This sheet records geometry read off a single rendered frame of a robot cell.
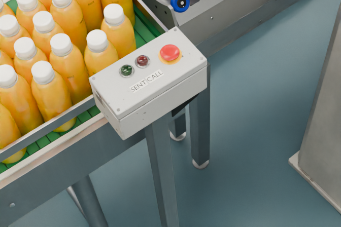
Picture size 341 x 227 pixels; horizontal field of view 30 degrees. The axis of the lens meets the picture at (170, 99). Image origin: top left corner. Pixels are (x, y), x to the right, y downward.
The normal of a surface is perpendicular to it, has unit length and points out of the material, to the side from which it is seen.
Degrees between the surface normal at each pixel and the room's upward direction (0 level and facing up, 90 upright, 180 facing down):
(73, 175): 90
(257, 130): 0
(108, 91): 0
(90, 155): 90
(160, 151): 90
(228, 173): 0
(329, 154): 90
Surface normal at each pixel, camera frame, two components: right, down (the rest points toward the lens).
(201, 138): 0.58, 0.68
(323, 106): -0.77, 0.56
